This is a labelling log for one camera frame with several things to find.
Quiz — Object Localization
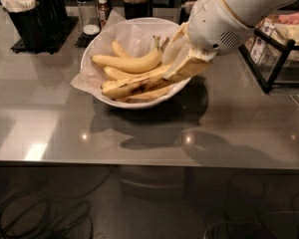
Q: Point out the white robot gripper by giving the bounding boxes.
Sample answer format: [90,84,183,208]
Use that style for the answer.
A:
[161,0,253,82]

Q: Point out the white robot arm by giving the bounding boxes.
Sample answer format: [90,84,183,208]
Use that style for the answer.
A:
[163,0,297,82]

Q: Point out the top curved yellow banana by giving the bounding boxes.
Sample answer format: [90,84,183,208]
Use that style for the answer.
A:
[92,36,162,74]

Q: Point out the white bowl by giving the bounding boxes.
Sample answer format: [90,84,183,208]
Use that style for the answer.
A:
[72,17,189,110]

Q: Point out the small back yellow banana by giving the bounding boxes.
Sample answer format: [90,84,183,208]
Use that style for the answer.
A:
[112,40,132,58]

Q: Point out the white paper liner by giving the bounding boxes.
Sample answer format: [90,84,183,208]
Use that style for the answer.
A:
[71,13,178,104]

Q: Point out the black stir stick cup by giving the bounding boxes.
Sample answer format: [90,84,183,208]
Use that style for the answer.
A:
[124,1,152,20]

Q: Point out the sugar packets in rack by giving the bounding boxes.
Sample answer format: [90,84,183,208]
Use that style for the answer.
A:
[245,12,299,65]

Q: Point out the small sauce bottle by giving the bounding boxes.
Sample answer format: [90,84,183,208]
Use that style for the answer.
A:
[98,0,111,27]

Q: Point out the clear glass shaker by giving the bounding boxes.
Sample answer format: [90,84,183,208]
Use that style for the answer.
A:
[77,0,100,36]

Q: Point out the black cutlery holder back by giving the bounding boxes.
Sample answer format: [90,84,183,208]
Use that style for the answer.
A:
[52,0,68,26]

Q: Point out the black cutlery holder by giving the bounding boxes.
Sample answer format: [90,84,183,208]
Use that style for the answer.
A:
[52,0,68,26]
[8,0,57,52]

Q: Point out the black cutlery holder front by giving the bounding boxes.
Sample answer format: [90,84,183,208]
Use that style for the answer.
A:
[8,0,57,52]

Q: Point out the black rubber mat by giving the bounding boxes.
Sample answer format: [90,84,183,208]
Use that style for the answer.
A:
[11,16,79,54]

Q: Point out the black wire condiment rack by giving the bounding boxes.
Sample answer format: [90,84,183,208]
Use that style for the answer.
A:
[239,28,299,94]

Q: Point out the black cables on floor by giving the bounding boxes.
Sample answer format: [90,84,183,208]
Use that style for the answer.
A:
[0,189,95,239]

